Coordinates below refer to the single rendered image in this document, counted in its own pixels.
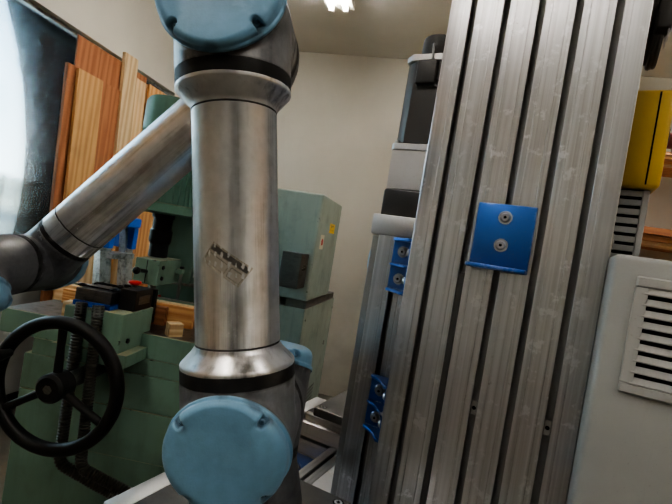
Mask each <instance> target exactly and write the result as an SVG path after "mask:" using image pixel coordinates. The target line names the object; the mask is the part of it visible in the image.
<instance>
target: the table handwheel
mask: <svg viewBox="0 0 672 504"><path fill-rule="evenodd" d="M50 329H58V337H57V347H56V354H55V361H54V367H53V372H51V373H49V374H46V375H43V376H42V377H40V378H39V379H38V381H37V383H36V386H35V391H33V392H30V393H28V394H26V395H24V396H21V397H19V398H16V399H13V400H11V401H7V397H6V392H5V374H6V369H7V365H8V363H9V360H10V358H11V357H8V358H6V359H4V360H2V361H0V427H1V429H2V430H3V431H4V433H5V434H6V435H7V436H8V437H9V438H10V439H11V440H12V441H13V442H14V443H16V444H17V445H18V446H20V447H22V448H23V449H25V450H27V451H29V452H31V453H34V454H37V455H40V456H45V457H53V458H60V457H68V456H73V455H77V454H79V453H82V452H84V451H86V450H88V449H90V448H92V447H93V446H95V445H96V444H97V443H99V442H100V441H101V440H102V439H103V438H104V437H105V436H106V435H107V434H108V433H109V432H110V430H111V429H112V428H113V426H114V424H115V423H116V421H117V419H118V417H119V415H120V412H121V409H122V406H123V401H124V394H125V380H124V373H123V368H122V365H121V362H120V359H119V357H118V355H117V353H116V351H115V349H114V348H113V346H112V345H111V343H110V342H109V341H108V340H107V339H106V337H105V336H104V335H103V334H102V333H100V332H99V331H98V330H97V329H96V328H94V327H93V326H91V325H89V324H88V323H86V322H84V321H81V320H79V319H76V318H72V317H67V316H57V315H55V316H44V317H40V318H36V319H33V320H31V321H28V322H26V323H24V324H22V325H21V326H19V327H18V328H16V329H15V330H14V331H13V332H11V333H10V334H9V335H8V336H7V337H6V338H5V339H4V341H3V342H2V343H1V345H0V350H1V349H9V348H10V349H12V350H13V351H15V350H16V348H17V347H18V346H19V345H20V344H21V343H22V342H23V341H24V340H25V339H26V338H28V337H29V336H31V335H33V334H35V333H37V332H40V331H44V330H50ZM68 331H69V332H72V333H74V334H76V335H78V336H80V337H82V338H83V339H85V340H86V341H87V342H89V343H90V344H91V345H92V346H93V347H94V348H95V350H96V351H97V352H98V354H99V355H100V357H101V358H102V360H103V362H104V365H100V364H98V366H97V367H98V368H97V375H96V376H97V377H98V376H100V375H102V374H105V373H108V378H109V388H110V391H109V400H108V404H107V408H106V410H105V413H104V415H103V417H102V418H101V417H100V416H99V415H97V414H96V413H95V412H94V411H92V410H91V409H90V408H89V407H87V406H86V405H85V404H84V403H83V402H82V401H81V400H79V399H78V398H77V397H76V396H75V395H74V394H73V392H74V391H75V389H76V386H79V385H81V384H83V383H84V382H85V381H84V379H85V378H84V377H85V373H86V372H85V370H86V369H85V367H86V365H84V366H82V367H79V368H77V369H74V370H72V371H68V370H66V369H63V366H64V355H65V346H66V340H67V333H68ZM37 398H39V400H40V401H42V402H43V403H46V404H54V403H56V402H58V401H60V400H62V399H64V400H65V401H66V402H68V403H69V404H70V405H72V406H73V407H74V408H75V409H77V410H78V411H79V412H81V413H82V414H83V415H84V416H85V417H86V418H87V419H89V420H90V421H91V422H92V423H93V424H94V425H95V426H96V427H95V428H94V429H93V430H92V431H91V432H89V433H88V434H87V435H85V436H83V437H82V438H79V439H77V440H74V441H70V442H63V443H57V442H50V441H46V440H43V439H40V438H38V437H36V436H34V435H32V434H31V433H30V432H28V431H27V430H26V429H25V428H24V427H23V426H22V425H21V424H20V423H19V422H18V421H17V419H16V418H15V416H14V415H13V413H12V411H11V409H12V408H15V407H17V406H19V405H22V404H24V403H26V402H29V401H32V400H34V399H37Z"/></svg>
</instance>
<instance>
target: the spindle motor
mask: <svg viewBox="0 0 672 504"><path fill-rule="evenodd" d="M179 99H180V97H175V96H170V95H162V94H155V95H151V96H150V97H149V98H148V100H147V103H146V109H145V116H144V122H143V128H142V129H143V130H142V132H143V131H144V130H145V129H146V128H147V127H148V126H149V125H151V124H152V123H153V122H154V121H155V120H156V119H157V118H159V117H160V116H161V115H162V114H163V113H164V112H165V111H167V110H168V109H169V108H170V107H171V106H172V105H173V104H175V103H176V102H177V101H178V100H179ZM145 212H151V213H158V214H164V215H170V216H175V217H181V218H187V219H193V201H192V170H191V171H190V172H189V173H188V174H187V175H185V176H184V177H183V178H182V179H181V180H180V181H178V182H177V183H176V184H175V185H174V186H173V187H172V188H170V189H169V190H168V191H167V192H166V193H165V194H163V195H162V196H161V197H160V198H159V199H158V200H157V201H155V202H154V203H153V204H152V205H151V206H150V207H148V208H147V209H146V210H145Z"/></svg>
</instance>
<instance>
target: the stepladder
mask: <svg viewBox="0 0 672 504"><path fill-rule="evenodd" d="M141 222H142V220H141V219H138V218H136V219H135V220H133V221H132V222H131V223H130V224H129V225H128V226H126V227H125V228H124V229H123V230H122V231H121V232H120V233H118V234H117V235H116V236H115V237H114V238H113V239H111V240H110V241H109V242H108V243H107V244H106V245H105V246H103V247H102V248H101V249H100V250H99V251H98V252H96V253H95V254H94V263H93V275H92V284H93V283H95V282H104V283H109V284H110V277H111V259H118V269H117V285H124V284H130V283H128V281H129V280H132V259H134V254H133V249H136V244H137V238H138V231H139V228H140V227H141ZM113 246H117V247H119V251H112V248H113ZM93 285H94V284H93Z"/></svg>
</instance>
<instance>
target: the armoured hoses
mask: <svg viewBox="0 0 672 504"><path fill-rule="evenodd" d="M87 306H88V303H87V302H75V309H74V317H73V318H76V319H79V320H81V321H84V322H85V318H86V317H85V316H86V313H87ZM104 311H105V306H104V305H92V310H91V316H92V317H91V318H92V319H91V323H90V324H91V326H93V327H94V328H96V329H97V330H98V331H99V332H100V333H102V332H101V330H102V324H103V323H102V321H103V320H102V319H103V316H104ZM71 333H72V332H71ZM70 338H71V340H70V346H69V352H68V353H69V354H68V358H67V359H68V361H67V364H66V365H67V367H66V368H67V369H66V370H68V371H72V370H74V369H77V368H79V366H78V365H79V362H80V361H79V359H80V353H81V352H80V351H81V347H82V346H81V345H82V339H83V338H82V337H80V336H78V335H76V334H74V333H72V334H71V337H70ZM88 345H89V346H88V350H87V351H88V352H87V354H88V355H87V359H86V360H87V361H86V363H87V364H86V367H85V369H86V370H85V372H86V373H85V377H84V378H85V379H84V381H85V382H84V385H83V387H84V388H83V390H84V391H83V392H82V393H83V394H82V396H83V397H82V399H83V400H82V402H83V403H84V404H85V405H86V406H87V407H89V408H90V409H91V410H92V411H93V404H94V395H95V386H96V385H95V384H96V377H97V376H96V375H97V368H98V367H97V366H98V362H99V361H98V359H99V358H98V357H99V355H98V352H97V351H96V350H95V348H94V347H93V346H92V345H91V344H90V343H88ZM61 401H62V402H61V406H60V407H61V408H60V410H61V411H60V412H59V413H60V415H59V416H60V417H59V421H58V422H59V423H58V427H57V428H58V429H57V436H56V442H57V443H63V442H68V439H69V438H68V437H69V430H70V424H71V418H72V417H71V416H72V409H73V406H72V405H70V404H69V403H68V402H66V401H65V400H64V399H62V400H61ZM80 414H81V415H80V419H79V420H80V421H79V428H78V429H79V430H78V437H77V439H79V438H82V437H83V436H85V435H87V434H88V433H89V432H90V431H91V421H90V420H89V419H87V418H86V417H85V416H84V415H83V414H82V413H81V412H80ZM87 456H88V450H86V451H84V452H82V453H79V454H77V455H75V457H76V458H75V464H76V466H75V464H74V465H73V463H70V462H68V461H69V460H67V459H66V458H67V457H60V458H53V459H54V460H55V461H54V464H56V465H55V467H58V468H57V469H58V470H60V472H61V473H62V472H63V474H66V476H68V475H69V477H71V479H73V478H74V480H76V481H77V482H79V483H82V485H84V486H87V488H89V487H90V489H92V490H93V491H94V490H95V492H97V493H98V494H99V493H100V495H103V497H104V496H105V498H107V499H111V498H113V497H115V496H117V495H119V494H121V493H123V492H125V491H127V490H129V489H131V488H133V487H131V486H128V485H126V484H125V483H124V484H123V482H120V481H118V480H117V479H116V480H115V478H112V477H110V475H108V476H107V474H105V473H104V472H103V473H102V471H99V470H97V469H96V468H95V469H94V467H91V466H90V464H89V463H88V461H87V460H88V459H87V458H88V457H87Z"/></svg>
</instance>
